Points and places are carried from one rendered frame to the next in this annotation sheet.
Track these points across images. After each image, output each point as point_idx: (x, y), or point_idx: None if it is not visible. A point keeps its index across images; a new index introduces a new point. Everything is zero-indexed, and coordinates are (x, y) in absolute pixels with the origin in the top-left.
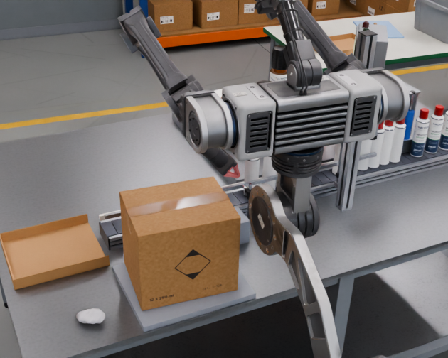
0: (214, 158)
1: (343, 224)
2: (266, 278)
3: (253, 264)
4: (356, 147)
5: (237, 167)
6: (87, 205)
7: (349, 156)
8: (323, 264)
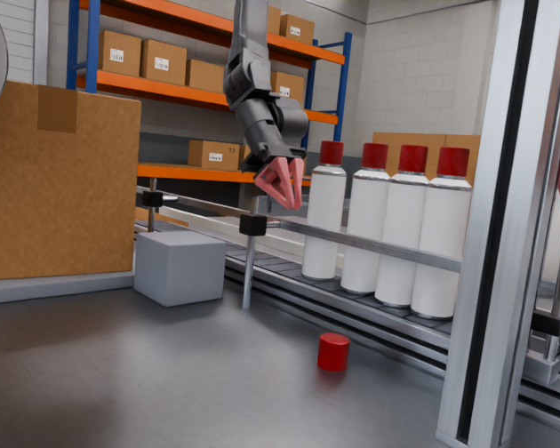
0: (246, 135)
1: (347, 442)
2: (4, 322)
3: (72, 310)
4: (518, 125)
5: (280, 173)
6: (227, 237)
7: (476, 164)
8: (51, 397)
